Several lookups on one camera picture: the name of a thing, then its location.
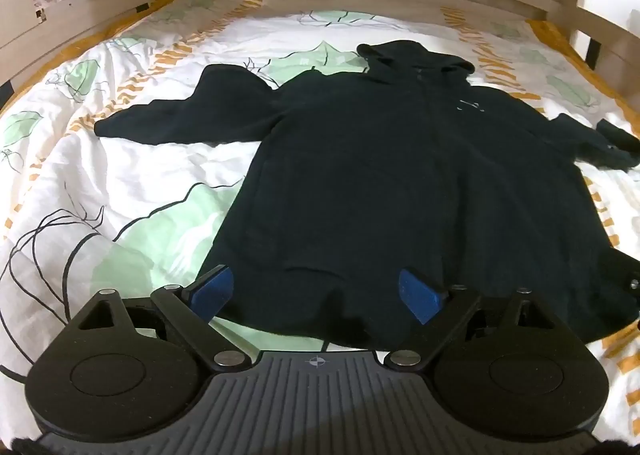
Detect dark navy zip hoodie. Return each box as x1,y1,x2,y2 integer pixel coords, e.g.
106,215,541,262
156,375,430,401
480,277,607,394
94,40,639,350

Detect white jellyfish print duvet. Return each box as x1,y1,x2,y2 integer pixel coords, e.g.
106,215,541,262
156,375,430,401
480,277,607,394
1,0,639,441

